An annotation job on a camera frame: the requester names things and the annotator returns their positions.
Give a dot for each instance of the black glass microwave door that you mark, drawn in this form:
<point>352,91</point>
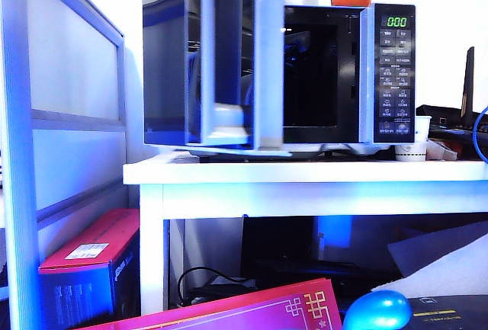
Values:
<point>267,59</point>

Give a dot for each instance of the black Midea microwave oven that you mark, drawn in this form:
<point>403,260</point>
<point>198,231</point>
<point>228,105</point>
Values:
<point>394,78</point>

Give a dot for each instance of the white table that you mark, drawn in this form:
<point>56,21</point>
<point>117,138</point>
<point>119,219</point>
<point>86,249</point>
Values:
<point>305,172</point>

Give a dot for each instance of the pink gift box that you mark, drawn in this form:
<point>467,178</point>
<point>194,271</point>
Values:
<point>228,309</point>

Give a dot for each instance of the printed paper cup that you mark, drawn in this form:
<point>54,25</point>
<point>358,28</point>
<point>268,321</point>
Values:
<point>409,152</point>

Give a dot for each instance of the plain white cup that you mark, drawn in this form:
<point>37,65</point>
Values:
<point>422,129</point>

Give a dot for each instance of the red and black carton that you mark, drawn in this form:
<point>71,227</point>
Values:
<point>87,242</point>

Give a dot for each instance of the white office partition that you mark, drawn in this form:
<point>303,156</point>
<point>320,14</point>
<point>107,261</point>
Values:
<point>72,78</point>

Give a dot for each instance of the white and red packet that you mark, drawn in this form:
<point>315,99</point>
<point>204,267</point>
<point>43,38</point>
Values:
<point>438,150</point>

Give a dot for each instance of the black router with antenna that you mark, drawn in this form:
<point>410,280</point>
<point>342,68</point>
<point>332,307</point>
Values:
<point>438,112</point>

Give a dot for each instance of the blue egg-shaped ball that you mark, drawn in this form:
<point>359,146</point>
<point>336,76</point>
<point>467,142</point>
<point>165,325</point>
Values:
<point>375,311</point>

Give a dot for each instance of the grey cardboard sheet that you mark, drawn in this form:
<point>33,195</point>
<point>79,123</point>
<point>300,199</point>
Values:
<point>438,241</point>

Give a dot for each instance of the white foam sheet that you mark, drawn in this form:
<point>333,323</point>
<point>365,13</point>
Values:
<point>450,271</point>

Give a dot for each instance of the black paper shredder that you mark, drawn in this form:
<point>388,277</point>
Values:
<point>450,314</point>

